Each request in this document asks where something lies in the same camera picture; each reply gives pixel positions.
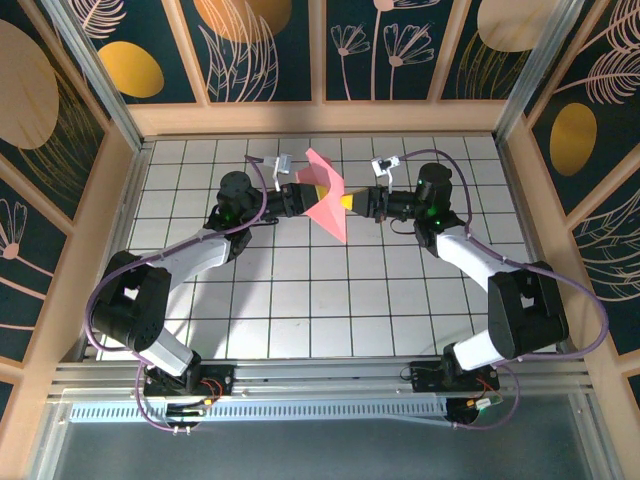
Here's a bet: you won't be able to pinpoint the pink square paper sheet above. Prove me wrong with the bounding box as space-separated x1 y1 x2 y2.
294 148 347 245

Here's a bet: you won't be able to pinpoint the blue panel pink flowers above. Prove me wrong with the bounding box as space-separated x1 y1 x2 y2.
319 0 465 105

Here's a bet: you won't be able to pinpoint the blue panel orange disc leaves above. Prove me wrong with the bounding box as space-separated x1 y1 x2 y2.
167 0 320 105

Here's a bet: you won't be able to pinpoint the blue panel beige disc grass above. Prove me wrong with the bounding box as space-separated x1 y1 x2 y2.
437 0 574 103

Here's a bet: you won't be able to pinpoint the blue panel yellow oval feather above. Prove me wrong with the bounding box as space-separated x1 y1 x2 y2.
74 0 210 107

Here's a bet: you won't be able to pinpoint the blue panel pink fern leaves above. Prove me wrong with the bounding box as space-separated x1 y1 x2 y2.
564 187 640 359

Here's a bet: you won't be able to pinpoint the blue panel yellow oval fern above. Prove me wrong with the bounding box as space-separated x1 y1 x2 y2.
519 0 640 219

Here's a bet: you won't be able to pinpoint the blue panel single pink flower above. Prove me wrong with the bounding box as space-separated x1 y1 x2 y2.
0 152 77 370

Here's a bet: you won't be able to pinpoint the panel beige disc gold lines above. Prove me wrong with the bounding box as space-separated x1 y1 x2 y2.
0 0 112 224

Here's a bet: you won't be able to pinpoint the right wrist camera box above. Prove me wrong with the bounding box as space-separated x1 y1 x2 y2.
370 155 402 194

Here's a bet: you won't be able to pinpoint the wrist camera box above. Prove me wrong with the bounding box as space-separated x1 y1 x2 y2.
271 153 297 191
370 155 402 194

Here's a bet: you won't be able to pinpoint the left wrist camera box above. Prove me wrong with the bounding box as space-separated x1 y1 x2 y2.
271 153 297 191

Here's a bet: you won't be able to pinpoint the aluminium table side rail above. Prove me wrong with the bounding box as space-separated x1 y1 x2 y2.
494 134 584 357
77 142 154 361

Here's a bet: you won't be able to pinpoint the long aluminium mounting rail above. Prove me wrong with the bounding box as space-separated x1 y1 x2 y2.
47 353 599 402

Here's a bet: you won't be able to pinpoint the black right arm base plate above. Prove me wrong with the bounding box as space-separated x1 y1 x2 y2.
407 360 501 396

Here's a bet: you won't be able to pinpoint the aluminium corner post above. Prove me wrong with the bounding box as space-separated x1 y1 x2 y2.
42 0 151 151
492 0 586 144

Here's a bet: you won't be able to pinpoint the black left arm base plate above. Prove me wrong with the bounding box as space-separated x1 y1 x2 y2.
142 363 236 399

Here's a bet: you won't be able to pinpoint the slotted grey cable duct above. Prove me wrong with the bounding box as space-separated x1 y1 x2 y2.
67 399 454 425

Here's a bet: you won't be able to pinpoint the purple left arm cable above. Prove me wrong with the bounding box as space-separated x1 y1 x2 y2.
84 152 281 435

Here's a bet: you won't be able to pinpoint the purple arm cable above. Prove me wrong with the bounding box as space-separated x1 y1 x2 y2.
84 152 281 435
389 148 610 431

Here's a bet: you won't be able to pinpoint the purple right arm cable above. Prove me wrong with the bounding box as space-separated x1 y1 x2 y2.
389 148 610 431

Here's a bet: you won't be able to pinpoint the aluminium frame leg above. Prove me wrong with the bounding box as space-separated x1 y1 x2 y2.
574 394 621 480
24 399 71 480

